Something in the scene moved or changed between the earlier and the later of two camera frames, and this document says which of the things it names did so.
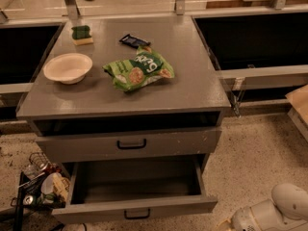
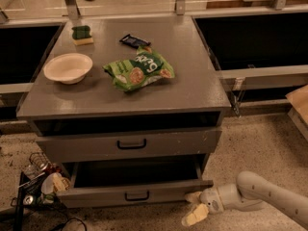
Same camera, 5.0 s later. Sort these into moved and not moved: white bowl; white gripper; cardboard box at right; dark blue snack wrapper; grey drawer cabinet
Moved: white gripper
Not moved: grey drawer cabinet; dark blue snack wrapper; cardboard box at right; white bowl
